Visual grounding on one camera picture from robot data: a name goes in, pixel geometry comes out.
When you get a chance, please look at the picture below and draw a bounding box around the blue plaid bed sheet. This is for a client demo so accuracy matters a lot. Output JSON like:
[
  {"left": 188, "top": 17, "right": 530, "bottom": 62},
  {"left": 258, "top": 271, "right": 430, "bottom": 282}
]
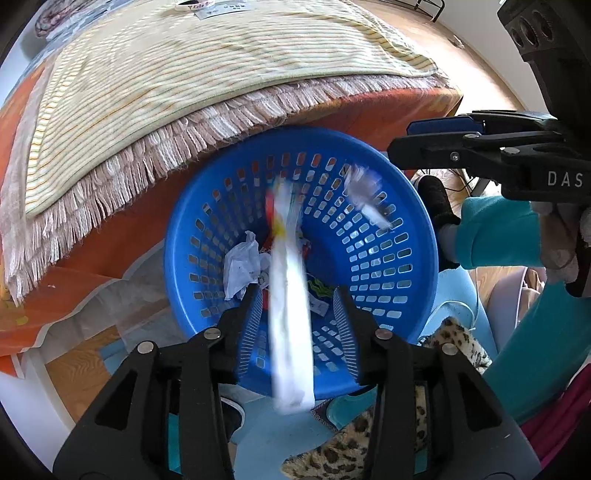
[{"left": 14, "top": 39, "right": 61, "bottom": 93}]

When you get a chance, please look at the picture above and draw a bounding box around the blue plastic basket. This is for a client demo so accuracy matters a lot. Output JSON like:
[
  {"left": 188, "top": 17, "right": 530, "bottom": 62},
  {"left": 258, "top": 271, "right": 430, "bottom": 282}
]
[{"left": 164, "top": 127, "right": 439, "bottom": 400}]

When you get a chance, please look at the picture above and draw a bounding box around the yellow striped towel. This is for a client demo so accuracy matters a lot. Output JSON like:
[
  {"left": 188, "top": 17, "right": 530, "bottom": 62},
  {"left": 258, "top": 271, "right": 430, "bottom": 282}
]
[{"left": 23, "top": 0, "right": 439, "bottom": 217}]

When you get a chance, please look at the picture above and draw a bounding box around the person's black sock foot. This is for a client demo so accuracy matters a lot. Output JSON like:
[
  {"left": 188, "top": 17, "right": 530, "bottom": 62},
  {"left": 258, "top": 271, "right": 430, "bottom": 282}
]
[{"left": 418, "top": 175, "right": 462, "bottom": 271}]

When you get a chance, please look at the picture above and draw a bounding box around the white tube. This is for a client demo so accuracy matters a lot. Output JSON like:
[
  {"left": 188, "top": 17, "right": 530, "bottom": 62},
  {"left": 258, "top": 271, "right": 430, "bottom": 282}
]
[{"left": 265, "top": 178, "right": 317, "bottom": 414}]

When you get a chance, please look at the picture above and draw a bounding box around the white plastic bag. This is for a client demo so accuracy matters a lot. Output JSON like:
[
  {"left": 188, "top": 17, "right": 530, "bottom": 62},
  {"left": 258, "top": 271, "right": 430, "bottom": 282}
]
[{"left": 344, "top": 165, "right": 393, "bottom": 229}]

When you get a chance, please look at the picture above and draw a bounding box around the grey cloth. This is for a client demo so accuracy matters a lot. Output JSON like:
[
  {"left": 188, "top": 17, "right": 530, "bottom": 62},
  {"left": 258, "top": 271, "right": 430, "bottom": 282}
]
[{"left": 41, "top": 263, "right": 176, "bottom": 365}]

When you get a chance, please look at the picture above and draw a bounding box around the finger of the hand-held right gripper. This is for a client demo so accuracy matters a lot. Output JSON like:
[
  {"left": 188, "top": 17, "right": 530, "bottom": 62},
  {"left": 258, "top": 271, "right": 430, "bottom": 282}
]
[
  {"left": 406, "top": 110, "right": 561, "bottom": 136},
  {"left": 387, "top": 131, "right": 570, "bottom": 180}
]

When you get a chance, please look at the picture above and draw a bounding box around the green printed wrapper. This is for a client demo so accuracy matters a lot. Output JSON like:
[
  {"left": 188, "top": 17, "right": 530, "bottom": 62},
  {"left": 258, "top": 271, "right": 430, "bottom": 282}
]
[{"left": 305, "top": 277, "right": 338, "bottom": 315}]

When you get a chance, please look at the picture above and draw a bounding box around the person's right forearm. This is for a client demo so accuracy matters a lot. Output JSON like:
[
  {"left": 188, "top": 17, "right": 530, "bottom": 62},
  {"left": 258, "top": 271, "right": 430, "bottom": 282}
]
[{"left": 482, "top": 277, "right": 591, "bottom": 425}]

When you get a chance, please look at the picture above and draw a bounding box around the striped yellow fringed cloth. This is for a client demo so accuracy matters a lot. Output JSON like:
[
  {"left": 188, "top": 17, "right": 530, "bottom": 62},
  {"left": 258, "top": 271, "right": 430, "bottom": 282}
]
[{"left": 0, "top": 69, "right": 451, "bottom": 305}]

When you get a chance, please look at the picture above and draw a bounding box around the person's right hand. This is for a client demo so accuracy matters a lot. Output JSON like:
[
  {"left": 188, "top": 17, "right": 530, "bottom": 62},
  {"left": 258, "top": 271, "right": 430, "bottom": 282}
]
[{"left": 531, "top": 200, "right": 583, "bottom": 284}]

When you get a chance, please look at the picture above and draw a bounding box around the orange floral sheet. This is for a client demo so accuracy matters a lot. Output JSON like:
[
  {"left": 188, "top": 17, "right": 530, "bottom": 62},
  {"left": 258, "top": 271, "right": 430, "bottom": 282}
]
[{"left": 0, "top": 60, "right": 465, "bottom": 379}]

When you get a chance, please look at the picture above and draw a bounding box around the leopard print plush cloth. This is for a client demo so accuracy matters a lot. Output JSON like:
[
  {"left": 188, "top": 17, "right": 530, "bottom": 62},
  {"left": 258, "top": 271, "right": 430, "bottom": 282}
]
[{"left": 281, "top": 316, "right": 492, "bottom": 480}]

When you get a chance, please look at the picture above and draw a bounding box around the pink cloth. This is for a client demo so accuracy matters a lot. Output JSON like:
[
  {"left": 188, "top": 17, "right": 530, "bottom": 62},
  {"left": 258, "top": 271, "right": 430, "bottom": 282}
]
[{"left": 522, "top": 378, "right": 591, "bottom": 467}]

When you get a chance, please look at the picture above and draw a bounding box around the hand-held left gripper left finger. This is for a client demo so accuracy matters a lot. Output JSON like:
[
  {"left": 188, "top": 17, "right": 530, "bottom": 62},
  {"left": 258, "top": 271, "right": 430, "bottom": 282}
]
[{"left": 53, "top": 281, "right": 266, "bottom": 480}]

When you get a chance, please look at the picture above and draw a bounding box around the white tissue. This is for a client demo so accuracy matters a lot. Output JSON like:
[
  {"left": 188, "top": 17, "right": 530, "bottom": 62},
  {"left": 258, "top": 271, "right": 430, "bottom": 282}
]
[{"left": 223, "top": 231, "right": 262, "bottom": 301}]

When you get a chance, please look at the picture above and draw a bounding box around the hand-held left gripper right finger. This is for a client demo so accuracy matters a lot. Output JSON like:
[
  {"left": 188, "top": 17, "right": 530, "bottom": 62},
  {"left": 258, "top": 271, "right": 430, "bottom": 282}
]
[{"left": 332, "top": 286, "right": 541, "bottom": 480}]

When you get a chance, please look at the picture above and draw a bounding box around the light blue cloth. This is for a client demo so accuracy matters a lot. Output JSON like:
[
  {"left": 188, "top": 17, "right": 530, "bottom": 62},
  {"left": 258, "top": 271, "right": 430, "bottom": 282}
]
[{"left": 99, "top": 268, "right": 490, "bottom": 480}]

